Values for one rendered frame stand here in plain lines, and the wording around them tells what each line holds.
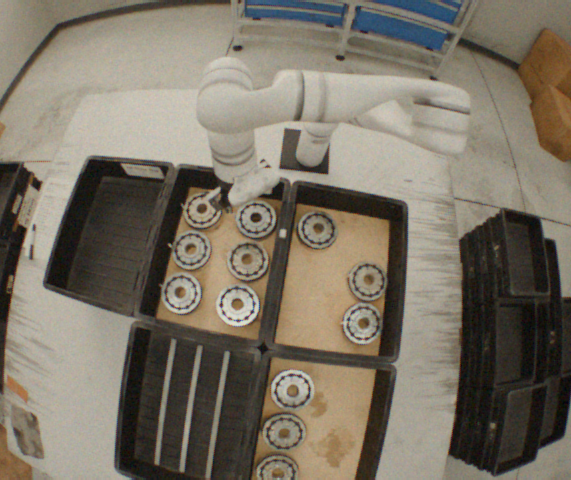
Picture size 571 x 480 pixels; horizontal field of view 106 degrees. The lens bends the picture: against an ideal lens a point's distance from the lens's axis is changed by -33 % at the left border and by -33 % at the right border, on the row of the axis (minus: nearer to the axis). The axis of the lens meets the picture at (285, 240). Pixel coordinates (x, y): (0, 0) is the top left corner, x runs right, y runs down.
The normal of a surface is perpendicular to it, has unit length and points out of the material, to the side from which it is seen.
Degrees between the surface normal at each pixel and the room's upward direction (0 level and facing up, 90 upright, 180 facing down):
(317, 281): 0
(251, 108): 78
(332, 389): 0
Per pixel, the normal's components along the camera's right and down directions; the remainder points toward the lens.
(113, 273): 0.05, -0.33
